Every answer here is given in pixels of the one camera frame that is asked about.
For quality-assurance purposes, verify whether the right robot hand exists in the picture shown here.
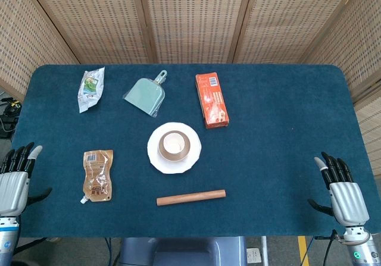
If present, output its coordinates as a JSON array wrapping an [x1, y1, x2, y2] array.
[[307, 151, 371, 227]]

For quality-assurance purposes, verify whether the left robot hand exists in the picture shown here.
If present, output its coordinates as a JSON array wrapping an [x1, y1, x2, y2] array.
[[0, 142, 53, 218]]

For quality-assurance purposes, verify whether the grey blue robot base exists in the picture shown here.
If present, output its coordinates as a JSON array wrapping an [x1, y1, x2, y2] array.
[[118, 236, 248, 266]]

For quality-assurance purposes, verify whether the blue table cloth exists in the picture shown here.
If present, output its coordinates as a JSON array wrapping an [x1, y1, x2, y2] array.
[[10, 64, 377, 238]]

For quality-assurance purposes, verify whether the brown spouted liquid pouch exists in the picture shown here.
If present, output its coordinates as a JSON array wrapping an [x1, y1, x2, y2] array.
[[80, 149, 114, 204]]

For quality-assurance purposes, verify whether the white power strip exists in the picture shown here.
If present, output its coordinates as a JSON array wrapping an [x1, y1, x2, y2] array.
[[245, 247, 261, 265]]

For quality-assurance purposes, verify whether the white green snack bag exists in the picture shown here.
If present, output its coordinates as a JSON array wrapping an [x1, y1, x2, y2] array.
[[77, 66, 105, 114]]

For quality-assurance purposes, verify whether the wooden rolling pin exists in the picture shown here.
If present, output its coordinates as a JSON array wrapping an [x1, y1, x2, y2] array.
[[156, 189, 227, 206]]

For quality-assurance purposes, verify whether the teal plastic dustpan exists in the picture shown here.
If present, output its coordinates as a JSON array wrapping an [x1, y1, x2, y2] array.
[[123, 70, 168, 118]]

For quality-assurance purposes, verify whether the orange rectangular box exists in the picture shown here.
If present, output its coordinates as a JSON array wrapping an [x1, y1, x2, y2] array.
[[195, 72, 230, 129]]

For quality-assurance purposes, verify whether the white paper plate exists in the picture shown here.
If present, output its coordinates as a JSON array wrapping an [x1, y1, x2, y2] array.
[[147, 122, 202, 175]]

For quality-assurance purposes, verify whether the woven folding screen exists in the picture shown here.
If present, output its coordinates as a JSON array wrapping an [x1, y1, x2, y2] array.
[[0, 0, 381, 177]]

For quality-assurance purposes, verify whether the black cables and equipment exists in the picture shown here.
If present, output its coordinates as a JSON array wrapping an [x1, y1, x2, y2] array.
[[0, 97, 23, 139]]

